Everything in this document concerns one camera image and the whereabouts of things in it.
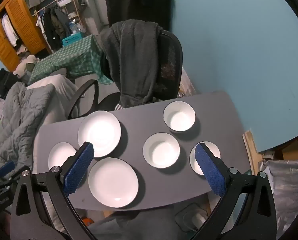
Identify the clear water jug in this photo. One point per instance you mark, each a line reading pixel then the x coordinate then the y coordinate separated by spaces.
pixel 74 27

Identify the grey quilted duvet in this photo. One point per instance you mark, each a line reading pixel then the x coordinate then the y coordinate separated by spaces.
pixel 21 115

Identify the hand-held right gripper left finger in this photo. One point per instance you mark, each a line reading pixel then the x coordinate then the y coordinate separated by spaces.
pixel 79 170

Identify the beige clothes pile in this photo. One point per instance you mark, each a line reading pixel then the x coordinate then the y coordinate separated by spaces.
pixel 26 63

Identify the white hanging shirt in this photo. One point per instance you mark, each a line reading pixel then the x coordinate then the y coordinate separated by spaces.
pixel 9 28

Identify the black clothes pile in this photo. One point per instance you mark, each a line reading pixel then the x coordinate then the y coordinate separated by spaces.
pixel 0 82

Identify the flat cardboard sheet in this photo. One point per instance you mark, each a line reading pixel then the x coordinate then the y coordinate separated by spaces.
pixel 251 145

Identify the wooden shelf unit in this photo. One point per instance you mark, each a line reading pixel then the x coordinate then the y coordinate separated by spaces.
pixel 66 0

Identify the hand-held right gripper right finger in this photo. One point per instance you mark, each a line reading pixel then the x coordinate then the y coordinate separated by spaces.
pixel 211 170

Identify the blue plastic crate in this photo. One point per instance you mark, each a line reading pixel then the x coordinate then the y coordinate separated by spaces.
pixel 72 39

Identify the dark hanging jackets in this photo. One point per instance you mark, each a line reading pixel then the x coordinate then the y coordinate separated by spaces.
pixel 55 25

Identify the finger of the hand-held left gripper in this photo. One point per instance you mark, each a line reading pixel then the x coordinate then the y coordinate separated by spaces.
pixel 5 168
pixel 13 177

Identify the green checked tablecloth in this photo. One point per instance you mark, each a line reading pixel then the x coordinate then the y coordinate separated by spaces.
pixel 71 55

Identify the bed with white sheet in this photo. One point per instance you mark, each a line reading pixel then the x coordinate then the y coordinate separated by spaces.
pixel 57 87

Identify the white plate black rim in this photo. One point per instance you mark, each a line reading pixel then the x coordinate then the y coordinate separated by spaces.
pixel 114 183
pixel 100 130
pixel 60 155

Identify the white bowl black rim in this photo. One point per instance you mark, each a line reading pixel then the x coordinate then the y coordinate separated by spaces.
pixel 180 117
pixel 161 153
pixel 206 155

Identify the black hanging coat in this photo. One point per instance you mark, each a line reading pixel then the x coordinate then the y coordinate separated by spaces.
pixel 139 0

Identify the dark grey fleece robe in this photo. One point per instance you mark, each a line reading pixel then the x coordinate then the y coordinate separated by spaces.
pixel 136 60

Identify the black office chair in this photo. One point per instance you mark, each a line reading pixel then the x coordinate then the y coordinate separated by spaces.
pixel 171 62

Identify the brown cardboard box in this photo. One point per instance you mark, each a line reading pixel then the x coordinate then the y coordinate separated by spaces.
pixel 286 153

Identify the silver foil bag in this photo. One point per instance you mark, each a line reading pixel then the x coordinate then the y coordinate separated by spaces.
pixel 286 182

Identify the wooden louvred wardrobe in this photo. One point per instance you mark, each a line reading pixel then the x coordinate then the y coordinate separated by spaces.
pixel 21 25

